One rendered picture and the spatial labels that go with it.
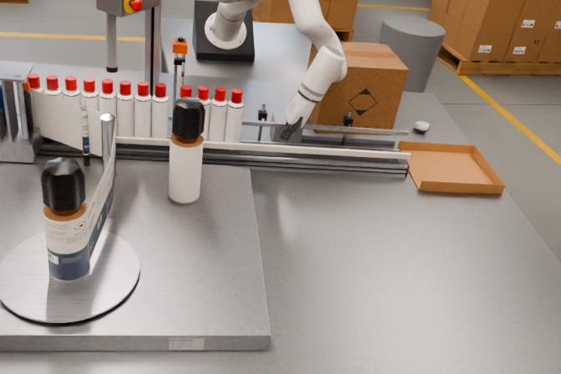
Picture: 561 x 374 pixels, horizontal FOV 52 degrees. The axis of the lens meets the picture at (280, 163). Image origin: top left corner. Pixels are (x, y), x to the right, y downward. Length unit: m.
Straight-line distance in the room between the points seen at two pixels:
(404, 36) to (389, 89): 2.08
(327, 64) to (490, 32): 3.75
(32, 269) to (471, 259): 1.16
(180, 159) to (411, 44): 2.87
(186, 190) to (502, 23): 4.22
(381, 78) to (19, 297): 1.35
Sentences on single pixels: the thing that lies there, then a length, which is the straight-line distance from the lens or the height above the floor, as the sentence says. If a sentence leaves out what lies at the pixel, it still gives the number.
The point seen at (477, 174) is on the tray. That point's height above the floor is 0.83.
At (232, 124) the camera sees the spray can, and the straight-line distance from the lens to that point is 1.83.
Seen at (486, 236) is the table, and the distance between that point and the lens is 1.87.
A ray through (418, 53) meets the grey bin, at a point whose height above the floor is 0.49.
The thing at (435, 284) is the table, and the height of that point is 0.83.
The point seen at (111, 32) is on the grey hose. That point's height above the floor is 1.21.
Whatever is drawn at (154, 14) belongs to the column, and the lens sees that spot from 1.86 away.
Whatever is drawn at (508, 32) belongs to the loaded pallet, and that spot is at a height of 0.41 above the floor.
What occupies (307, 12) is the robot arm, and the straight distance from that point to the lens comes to 1.80.
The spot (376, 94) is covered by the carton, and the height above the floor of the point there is 1.02.
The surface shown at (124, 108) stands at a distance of 1.82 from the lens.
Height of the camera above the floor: 1.86
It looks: 32 degrees down
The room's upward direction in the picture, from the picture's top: 9 degrees clockwise
